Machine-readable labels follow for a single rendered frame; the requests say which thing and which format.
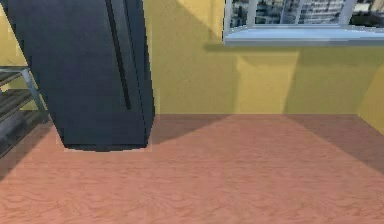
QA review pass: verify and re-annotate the dark blue fridge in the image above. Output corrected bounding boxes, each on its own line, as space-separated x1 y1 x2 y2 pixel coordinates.
0 0 156 153

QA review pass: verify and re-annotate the black fridge handle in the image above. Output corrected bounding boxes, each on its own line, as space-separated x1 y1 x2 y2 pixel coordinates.
105 0 132 111

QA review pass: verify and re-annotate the grey metal shelf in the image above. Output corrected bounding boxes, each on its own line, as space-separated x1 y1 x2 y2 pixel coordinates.
0 65 51 160

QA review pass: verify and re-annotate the white framed window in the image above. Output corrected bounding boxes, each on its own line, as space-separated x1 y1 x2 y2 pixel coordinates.
222 0 384 47

